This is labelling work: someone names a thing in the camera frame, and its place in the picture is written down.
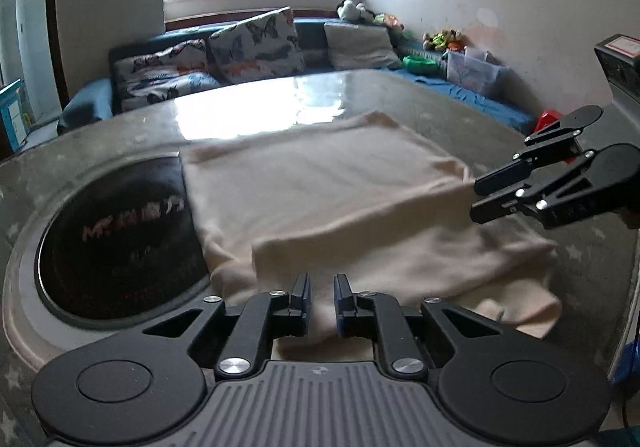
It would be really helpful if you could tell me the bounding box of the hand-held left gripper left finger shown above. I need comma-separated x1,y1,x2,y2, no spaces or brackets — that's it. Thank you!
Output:
142,273,312,380

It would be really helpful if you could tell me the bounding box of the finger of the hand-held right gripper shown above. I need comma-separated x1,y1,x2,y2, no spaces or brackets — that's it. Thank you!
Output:
474,112,593,195
470,150,601,230

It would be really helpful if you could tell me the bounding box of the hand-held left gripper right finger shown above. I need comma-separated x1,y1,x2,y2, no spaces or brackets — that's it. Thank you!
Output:
334,273,503,380

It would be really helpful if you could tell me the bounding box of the cream knit garment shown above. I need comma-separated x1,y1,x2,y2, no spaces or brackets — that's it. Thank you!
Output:
180,111,563,363

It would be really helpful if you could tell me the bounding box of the red plastic stool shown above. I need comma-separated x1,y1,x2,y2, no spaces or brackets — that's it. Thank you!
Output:
527,110,566,135

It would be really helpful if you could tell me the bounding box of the clear plastic storage box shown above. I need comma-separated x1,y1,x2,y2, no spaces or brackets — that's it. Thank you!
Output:
446,50,506,95

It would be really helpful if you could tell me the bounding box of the green plastic basket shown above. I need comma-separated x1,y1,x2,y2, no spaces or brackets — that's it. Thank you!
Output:
402,54,441,75

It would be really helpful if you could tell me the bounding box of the yellow green plush toy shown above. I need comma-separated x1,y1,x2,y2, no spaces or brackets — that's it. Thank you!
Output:
422,30,466,53

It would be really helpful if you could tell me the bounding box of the round black induction cooktop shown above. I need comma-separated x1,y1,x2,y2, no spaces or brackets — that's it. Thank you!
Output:
37,154,211,320

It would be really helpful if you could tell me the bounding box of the plain grey pillow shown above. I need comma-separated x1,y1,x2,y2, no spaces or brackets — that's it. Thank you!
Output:
324,22,403,70

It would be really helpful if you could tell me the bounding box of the panda plush toy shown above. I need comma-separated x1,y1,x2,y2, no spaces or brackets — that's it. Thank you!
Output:
336,0,376,24

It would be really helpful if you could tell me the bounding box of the teal sofa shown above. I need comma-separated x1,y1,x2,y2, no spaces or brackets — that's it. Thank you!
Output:
56,14,538,135

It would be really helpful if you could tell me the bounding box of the square butterfly print pillow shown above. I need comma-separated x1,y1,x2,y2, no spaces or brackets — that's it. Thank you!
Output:
207,7,306,83

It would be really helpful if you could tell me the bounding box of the wide butterfly print pillow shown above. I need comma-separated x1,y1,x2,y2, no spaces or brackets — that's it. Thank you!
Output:
112,40,223,113

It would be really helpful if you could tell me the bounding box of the blue sofa armrest cover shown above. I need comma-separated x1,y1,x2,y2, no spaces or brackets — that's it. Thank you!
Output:
56,77,113,135

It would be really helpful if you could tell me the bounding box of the light blue small cabinet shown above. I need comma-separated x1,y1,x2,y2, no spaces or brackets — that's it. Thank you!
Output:
0,80,28,148

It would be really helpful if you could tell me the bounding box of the dark wooden door frame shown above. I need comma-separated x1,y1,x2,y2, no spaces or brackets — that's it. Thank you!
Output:
44,0,71,110

